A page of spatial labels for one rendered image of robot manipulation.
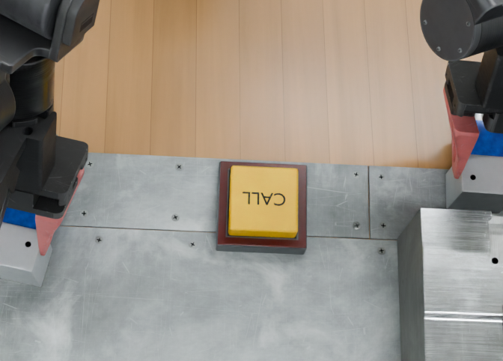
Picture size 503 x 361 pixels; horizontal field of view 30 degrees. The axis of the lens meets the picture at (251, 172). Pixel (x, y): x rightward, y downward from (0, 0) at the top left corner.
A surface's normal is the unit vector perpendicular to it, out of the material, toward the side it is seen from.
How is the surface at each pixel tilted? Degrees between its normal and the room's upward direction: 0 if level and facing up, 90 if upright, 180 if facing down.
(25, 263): 0
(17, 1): 57
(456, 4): 74
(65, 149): 30
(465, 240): 0
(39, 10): 51
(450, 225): 0
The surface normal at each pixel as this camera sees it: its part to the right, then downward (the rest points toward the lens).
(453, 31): -0.84, 0.29
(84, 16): 0.88, 0.47
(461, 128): 0.09, -0.76
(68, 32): -0.38, 0.55
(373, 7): 0.07, -0.34
